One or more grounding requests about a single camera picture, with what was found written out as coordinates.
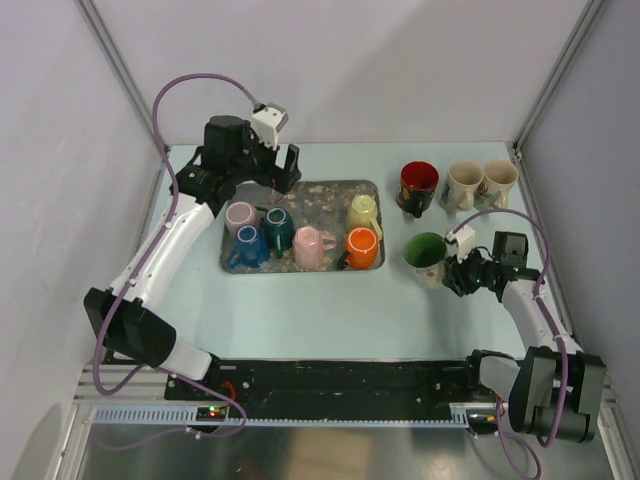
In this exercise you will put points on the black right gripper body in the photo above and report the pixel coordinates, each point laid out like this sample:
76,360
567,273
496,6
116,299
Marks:
472,273

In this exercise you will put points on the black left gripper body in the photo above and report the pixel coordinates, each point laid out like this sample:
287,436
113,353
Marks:
263,160

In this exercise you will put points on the cream mug with script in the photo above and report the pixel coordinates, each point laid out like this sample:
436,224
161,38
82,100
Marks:
424,255

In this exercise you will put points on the tall cream seahorse mug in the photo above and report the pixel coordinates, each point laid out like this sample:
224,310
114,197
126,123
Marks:
462,182

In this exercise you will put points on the cream coral pattern mug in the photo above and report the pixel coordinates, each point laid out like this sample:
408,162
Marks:
500,176

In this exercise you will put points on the black mug orange trim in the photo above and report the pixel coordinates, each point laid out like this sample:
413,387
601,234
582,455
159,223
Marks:
418,183

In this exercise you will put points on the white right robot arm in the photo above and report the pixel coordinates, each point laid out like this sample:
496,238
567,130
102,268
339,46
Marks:
555,391

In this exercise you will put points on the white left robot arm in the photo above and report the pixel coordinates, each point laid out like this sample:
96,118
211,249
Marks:
124,316

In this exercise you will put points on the dark green faceted mug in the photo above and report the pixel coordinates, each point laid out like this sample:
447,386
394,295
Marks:
279,230

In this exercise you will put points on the lilac mug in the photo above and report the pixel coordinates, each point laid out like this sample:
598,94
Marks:
239,214

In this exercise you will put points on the pink faceted mug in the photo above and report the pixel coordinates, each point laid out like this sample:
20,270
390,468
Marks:
310,245

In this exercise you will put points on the yellow faceted mug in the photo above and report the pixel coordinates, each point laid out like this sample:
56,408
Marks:
363,212

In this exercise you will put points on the blue faceted mug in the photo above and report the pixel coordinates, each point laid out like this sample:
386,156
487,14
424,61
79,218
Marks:
251,249

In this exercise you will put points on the floral patterned serving tray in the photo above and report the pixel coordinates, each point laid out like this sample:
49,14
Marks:
320,204

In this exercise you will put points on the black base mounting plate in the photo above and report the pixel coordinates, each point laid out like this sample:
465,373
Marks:
313,390

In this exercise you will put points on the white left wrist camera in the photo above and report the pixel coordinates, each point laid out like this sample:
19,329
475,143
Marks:
267,124

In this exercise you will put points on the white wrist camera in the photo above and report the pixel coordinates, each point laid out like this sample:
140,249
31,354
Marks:
267,124
461,242

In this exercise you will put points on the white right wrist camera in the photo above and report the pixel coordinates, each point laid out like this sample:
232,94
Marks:
461,242

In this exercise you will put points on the orange mug black handle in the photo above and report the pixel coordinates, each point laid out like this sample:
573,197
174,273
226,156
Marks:
361,249

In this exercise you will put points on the aluminium rail right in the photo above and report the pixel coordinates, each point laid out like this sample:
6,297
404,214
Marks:
608,393

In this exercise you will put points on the left aluminium frame post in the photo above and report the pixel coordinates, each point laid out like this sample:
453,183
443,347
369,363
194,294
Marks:
116,62

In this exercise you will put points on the aluminium frame post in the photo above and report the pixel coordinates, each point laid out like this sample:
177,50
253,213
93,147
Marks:
569,53
116,62

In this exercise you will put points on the right aluminium frame post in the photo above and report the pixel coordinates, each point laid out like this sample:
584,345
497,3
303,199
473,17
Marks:
569,53

